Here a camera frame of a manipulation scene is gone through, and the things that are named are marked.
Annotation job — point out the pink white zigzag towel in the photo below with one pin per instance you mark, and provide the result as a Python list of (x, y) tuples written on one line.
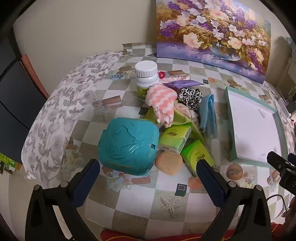
[(161, 99)]

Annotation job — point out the teal plastic box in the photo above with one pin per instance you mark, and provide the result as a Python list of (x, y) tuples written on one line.
[(128, 146)]

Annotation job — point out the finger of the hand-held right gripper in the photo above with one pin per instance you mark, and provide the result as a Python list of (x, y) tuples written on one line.
[(276, 161)]

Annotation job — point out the white bottle green label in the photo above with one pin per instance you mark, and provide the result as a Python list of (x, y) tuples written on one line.
[(145, 81)]

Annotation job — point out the flower painting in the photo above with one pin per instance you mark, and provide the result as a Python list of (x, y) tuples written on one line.
[(208, 27)]

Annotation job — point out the leopard print scrunchie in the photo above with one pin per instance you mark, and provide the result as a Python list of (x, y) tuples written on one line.
[(189, 96)]

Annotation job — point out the green package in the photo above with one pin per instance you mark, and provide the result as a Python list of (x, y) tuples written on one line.
[(7, 162)]

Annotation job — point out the green tissue pack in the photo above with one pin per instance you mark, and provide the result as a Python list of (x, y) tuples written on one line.
[(196, 153), (174, 139)]

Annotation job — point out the red patterned cloth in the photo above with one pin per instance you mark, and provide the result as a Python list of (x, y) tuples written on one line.
[(161, 236)]

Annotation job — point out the light blue cloth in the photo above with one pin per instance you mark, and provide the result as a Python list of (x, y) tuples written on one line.
[(209, 113)]

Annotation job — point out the green cloth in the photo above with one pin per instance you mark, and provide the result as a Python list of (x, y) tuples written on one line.
[(151, 113)]

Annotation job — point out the purple packet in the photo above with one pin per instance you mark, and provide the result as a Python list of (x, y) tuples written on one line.
[(182, 83)]

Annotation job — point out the dark cabinet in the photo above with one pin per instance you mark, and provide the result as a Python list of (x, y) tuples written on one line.
[(13, 97)]

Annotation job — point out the white tray teal rim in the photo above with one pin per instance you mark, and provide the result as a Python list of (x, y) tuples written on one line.
[(252, 125)]

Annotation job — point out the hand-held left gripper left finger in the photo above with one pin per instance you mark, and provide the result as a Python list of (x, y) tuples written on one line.
[(86, 183)]

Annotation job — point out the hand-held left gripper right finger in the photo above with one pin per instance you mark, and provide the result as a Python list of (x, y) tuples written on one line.
[(211, 183)]

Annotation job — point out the beige round sponge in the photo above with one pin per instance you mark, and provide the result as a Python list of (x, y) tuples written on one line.
[(168, 163)]

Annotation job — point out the grey floral cloth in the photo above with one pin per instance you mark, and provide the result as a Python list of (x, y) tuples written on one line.
[(50, 111)]

